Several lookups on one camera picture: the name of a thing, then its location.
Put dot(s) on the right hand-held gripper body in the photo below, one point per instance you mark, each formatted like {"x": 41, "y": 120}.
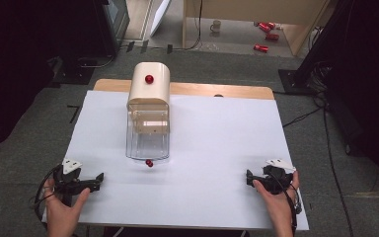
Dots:
{"x": 278, "y": 179}

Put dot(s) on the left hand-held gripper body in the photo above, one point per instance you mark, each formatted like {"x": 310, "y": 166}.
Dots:
{"x": 66, "y": 179}

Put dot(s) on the red round knob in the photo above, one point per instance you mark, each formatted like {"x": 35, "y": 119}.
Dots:
{"x": 149, "y": 163}

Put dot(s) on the cream and clear plastic container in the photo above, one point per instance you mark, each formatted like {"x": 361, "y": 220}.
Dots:
{"x": 148, "y": 95}

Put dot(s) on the person's right hand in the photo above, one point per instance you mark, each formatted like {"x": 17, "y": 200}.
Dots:
{"x": 279, "y": 207}

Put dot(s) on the person's left hand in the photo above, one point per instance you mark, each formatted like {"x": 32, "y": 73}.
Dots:
{"x": 62, "y": 214}

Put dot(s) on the white table sheet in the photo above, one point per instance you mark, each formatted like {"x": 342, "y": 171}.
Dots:
{"x": 210, "y": 148}

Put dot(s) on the dark round table grommet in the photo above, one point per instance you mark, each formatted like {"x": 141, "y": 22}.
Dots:
{"x": 218, "y": 95}

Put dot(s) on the wooden table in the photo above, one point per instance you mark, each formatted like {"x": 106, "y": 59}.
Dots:
{"x": 197, "y": 89}

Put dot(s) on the black stand base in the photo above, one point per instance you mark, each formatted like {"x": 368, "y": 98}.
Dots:
{"x": 74, "y": 74}

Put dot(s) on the dark curtain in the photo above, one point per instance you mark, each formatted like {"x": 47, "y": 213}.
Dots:
{"x": 371, "y": 82}
{"x": 23, "y": 59}

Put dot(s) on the red can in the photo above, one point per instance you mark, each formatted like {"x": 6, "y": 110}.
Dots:
{"x": 264, "y": 27}
{"x": 272, "y": 37}
{"x": 271, "y": 25}
{"x": 261, "y": 48}

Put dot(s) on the black metal stand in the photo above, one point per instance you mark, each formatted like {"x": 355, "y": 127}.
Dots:
{"x": 312, "y": 49}

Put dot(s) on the black tape strip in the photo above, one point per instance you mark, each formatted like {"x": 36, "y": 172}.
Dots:
{"x": 130, "y": 46}

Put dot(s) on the grey mug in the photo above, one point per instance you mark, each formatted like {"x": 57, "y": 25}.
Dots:
{"x": 215, "y": 26}

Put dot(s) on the dark monitor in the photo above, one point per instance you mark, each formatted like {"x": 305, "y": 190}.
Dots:
{"x": 116, "y": 19}

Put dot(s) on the light wooden shelf unit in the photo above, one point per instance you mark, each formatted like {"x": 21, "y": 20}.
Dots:
{"x": 243, "y": 8}

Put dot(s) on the white board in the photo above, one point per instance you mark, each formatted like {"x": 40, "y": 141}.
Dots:
{"x": 159, "y": 15}

